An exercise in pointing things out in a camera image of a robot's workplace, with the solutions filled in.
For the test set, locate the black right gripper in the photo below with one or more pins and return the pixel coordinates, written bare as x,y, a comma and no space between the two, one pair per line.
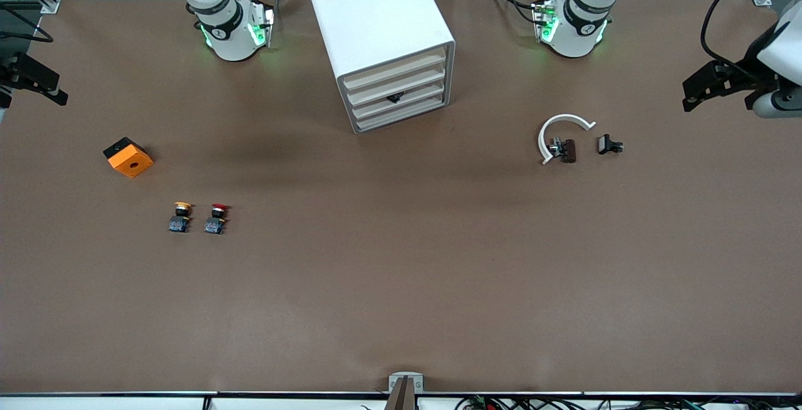
14,70

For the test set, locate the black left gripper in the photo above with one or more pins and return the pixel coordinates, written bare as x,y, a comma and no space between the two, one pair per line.
744,78

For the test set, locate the small brown switch component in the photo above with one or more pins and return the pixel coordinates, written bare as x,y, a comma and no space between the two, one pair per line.
569,150

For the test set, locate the yellow mushroom push button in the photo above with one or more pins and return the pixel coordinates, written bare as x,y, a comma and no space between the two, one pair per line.
180,224

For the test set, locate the grey metal bracket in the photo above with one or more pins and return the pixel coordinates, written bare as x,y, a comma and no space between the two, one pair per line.
405,377

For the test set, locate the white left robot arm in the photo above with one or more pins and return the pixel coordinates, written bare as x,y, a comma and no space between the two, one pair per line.
576,34

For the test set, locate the metal table edge rail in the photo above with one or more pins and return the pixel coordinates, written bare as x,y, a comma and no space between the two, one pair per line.
125,394

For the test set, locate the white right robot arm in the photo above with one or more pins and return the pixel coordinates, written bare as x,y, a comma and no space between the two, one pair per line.
229,34

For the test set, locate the small black clip component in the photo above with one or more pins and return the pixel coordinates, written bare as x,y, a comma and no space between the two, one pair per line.
604,144

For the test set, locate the brown table cover sheet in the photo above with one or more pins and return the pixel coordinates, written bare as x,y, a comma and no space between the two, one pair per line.
401,272

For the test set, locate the red mushroom push button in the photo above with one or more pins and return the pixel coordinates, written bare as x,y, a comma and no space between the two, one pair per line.
215,226

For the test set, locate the orange box with hole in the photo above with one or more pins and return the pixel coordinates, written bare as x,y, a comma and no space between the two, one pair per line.
131,162

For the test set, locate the white drawer cabinet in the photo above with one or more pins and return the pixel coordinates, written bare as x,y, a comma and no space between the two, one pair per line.
369,15

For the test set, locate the white curved plastic piece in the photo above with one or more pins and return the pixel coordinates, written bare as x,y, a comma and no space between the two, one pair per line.
542,140

